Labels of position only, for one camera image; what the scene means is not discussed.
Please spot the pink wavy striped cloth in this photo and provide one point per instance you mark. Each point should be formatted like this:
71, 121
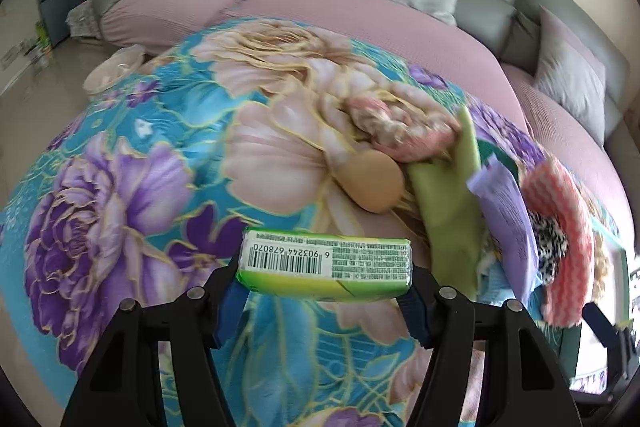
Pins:
565, 197

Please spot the bottles on floor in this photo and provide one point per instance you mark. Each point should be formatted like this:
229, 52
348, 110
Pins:
40, 47

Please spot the tan oval sponge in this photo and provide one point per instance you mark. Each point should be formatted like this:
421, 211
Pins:
370, 182

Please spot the light green cloth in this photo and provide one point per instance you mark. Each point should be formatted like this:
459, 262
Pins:
445, 217

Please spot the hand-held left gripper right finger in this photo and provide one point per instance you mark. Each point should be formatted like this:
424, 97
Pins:
415, 318

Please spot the pink lace cloth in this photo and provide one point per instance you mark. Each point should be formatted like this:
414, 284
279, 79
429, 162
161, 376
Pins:
400, 127

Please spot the leopard print scrunchie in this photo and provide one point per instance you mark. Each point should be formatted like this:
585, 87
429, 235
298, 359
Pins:
550, 247

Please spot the purple packet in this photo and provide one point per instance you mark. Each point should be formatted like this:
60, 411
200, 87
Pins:
507, 217

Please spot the grey and pink cushion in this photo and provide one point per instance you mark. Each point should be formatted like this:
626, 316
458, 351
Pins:
570, 67

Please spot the floral blanket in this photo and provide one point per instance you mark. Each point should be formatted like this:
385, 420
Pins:
125, 187

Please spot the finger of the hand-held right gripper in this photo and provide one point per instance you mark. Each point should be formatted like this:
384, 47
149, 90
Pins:
600, 324

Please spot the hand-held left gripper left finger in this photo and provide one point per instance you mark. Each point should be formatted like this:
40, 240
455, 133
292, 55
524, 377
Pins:
227, 313

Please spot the green tissue pack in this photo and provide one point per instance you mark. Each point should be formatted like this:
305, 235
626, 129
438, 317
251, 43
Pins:
325, 279

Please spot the teal box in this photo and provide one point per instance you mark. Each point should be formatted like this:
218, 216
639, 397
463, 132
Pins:
617, 267

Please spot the folded newspaper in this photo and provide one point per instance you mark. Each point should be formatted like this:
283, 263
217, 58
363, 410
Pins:
85, 22

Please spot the pink sofa seat cover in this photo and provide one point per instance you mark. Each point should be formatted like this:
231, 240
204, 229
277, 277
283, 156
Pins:
565, 142
380, 32
165, 14

